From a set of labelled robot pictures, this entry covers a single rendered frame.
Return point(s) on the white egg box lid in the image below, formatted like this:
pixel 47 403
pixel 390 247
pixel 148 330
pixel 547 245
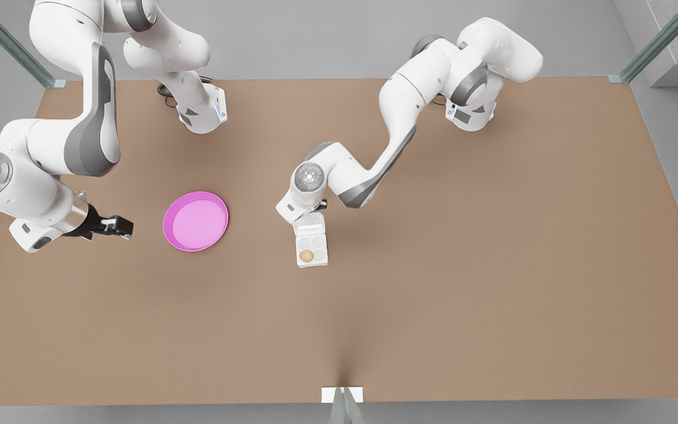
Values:
pixel 309 225

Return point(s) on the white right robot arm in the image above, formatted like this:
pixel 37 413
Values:
pixel 89 88

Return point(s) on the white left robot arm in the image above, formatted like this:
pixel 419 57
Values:
pixel 401 100

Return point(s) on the white egg box base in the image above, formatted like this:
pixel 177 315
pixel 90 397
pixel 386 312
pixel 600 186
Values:
pixel 313 252

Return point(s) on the brown egg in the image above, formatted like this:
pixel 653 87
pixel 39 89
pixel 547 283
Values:
pixel 306 255

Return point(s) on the pink round plate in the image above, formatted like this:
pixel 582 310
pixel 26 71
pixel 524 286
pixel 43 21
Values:
pixel 196 222

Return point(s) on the silver frame post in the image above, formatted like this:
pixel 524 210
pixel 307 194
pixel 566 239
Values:
pixel 657 42
pixel 343 403
pixel 9 44

